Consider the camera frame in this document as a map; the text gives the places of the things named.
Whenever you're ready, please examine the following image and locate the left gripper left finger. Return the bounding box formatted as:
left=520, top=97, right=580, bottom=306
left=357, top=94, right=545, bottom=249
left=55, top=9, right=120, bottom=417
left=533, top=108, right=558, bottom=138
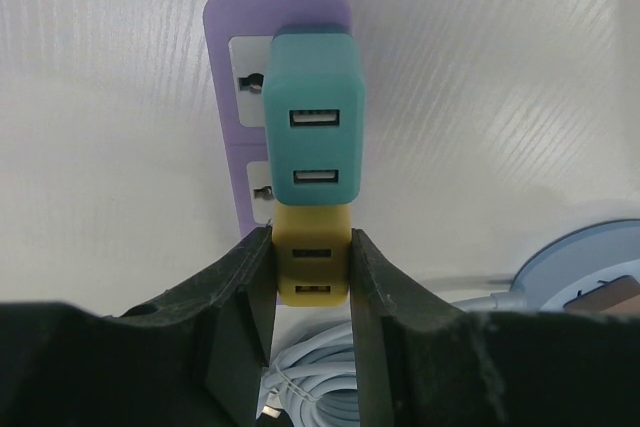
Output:
left=1, top=227, right=276, bottom=426

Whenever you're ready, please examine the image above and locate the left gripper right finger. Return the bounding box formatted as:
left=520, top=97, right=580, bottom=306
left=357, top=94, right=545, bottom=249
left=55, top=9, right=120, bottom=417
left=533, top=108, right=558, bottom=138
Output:
left=350, top=229, right=639, bottom=426

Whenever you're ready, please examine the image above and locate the yellow charger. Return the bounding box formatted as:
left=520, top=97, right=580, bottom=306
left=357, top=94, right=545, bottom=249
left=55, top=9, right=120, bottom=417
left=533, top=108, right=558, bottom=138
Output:
left=272, top=202, right=352, bottom=307

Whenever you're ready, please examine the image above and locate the pink charger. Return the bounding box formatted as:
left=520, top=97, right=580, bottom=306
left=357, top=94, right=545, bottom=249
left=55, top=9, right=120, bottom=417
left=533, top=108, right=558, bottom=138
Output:
left=563, top=275, right=639, bottom=314

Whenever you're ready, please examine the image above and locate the teal charger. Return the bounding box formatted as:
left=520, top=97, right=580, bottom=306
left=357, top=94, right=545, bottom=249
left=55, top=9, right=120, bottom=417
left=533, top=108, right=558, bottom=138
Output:
left=263, top=24, right=366, bottom=205

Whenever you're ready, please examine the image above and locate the round blue power strip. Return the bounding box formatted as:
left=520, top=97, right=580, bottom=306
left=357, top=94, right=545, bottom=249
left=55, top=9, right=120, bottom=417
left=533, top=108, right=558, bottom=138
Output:
left=510, top=219, right=639, bottom=311

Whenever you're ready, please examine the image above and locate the purple power strip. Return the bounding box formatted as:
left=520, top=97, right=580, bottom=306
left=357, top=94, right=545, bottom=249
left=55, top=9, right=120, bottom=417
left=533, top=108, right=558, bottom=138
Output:
left=203, top=0, right=352, bottom=235

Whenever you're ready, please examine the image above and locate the blue coiled cable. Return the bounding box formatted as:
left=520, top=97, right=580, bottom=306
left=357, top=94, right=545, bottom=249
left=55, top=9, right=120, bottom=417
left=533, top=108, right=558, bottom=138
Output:
left=257, top=291, right=531, bottom=427

